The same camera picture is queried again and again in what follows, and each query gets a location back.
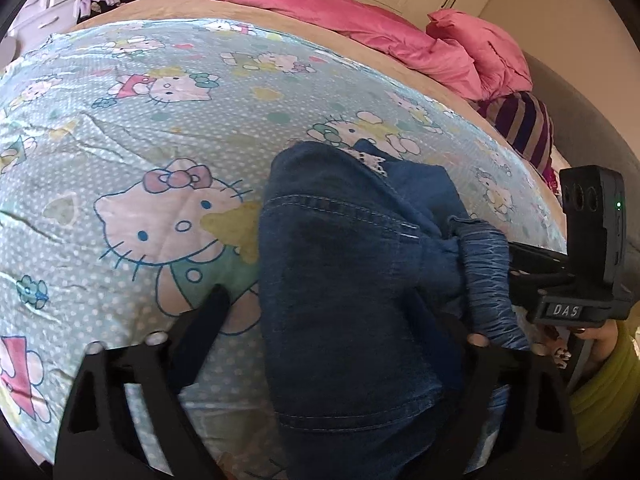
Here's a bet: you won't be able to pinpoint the blue denim pants lace hem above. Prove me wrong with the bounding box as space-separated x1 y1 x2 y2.
258 141 528 479

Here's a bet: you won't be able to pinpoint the Hello Kitty blue bed sheet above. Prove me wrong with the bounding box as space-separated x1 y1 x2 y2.
1 18 565 479

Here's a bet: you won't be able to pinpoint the white drawer cabinet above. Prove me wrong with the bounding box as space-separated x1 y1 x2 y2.
6 0 80 52

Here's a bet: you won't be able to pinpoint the right hand painted nails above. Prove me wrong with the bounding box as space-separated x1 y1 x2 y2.
541 320 622 371

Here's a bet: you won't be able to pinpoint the pink pillow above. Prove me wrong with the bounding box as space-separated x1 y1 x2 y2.
425 9 533 101

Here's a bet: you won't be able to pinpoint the pink quilt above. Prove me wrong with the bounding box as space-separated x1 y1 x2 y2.
216 0 466 85

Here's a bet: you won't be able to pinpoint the grey headboard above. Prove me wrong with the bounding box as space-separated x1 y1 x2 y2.
525 54 640 292

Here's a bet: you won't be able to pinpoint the purple striped pillow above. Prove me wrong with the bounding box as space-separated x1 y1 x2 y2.
472 91 559 193

